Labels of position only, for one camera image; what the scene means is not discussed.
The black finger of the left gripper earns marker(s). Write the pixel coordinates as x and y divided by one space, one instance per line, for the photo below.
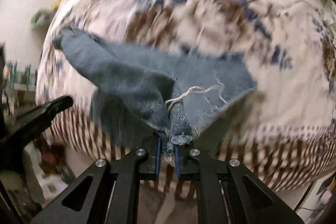
19 130

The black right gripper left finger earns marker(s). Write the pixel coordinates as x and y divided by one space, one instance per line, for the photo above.
106 192

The floral white bed quilt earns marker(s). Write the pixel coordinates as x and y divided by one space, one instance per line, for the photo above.
288 46

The teal metal rack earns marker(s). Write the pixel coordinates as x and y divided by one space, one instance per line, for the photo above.
20 76

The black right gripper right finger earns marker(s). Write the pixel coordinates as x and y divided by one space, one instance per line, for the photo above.
228 192

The brown checkered bed sheet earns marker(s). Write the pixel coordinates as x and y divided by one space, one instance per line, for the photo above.
284 158

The frayed blue denim shorts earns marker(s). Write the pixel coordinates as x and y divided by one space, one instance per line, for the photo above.
140 91

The green white plastic bag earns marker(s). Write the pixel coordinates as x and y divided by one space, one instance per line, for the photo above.
42 18

